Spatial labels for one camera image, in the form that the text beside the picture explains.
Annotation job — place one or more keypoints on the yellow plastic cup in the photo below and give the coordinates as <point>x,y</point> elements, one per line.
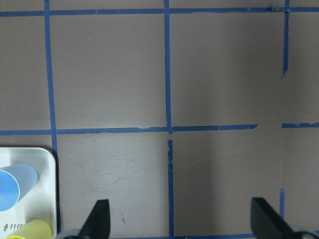
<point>35,229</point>

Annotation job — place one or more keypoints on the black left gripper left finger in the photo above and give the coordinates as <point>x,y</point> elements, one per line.
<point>97,225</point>

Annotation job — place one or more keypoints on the beige plastic tray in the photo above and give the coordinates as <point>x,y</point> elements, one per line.
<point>40,203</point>

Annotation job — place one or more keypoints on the blue plastic cup rear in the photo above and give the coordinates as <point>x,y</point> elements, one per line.
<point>16,181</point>

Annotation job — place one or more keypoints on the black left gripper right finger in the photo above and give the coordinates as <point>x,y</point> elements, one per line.
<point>266,223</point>

